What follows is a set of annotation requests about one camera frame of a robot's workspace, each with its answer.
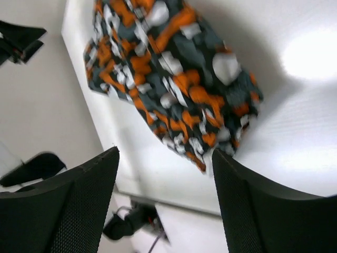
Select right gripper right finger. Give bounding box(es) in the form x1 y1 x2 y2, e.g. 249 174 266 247
212 149 336 252

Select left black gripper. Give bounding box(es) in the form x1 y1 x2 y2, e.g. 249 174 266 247
1 21 47 65

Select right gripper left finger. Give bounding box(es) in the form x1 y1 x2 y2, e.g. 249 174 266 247
1 147 120 252

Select orange camouflage shorts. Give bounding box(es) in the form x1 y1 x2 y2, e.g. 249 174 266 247
84 1 263 172

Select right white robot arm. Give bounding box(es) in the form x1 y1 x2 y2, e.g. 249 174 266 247
1 147 336 252

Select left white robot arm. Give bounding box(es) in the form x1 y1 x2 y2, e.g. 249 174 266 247
1 21 66 187

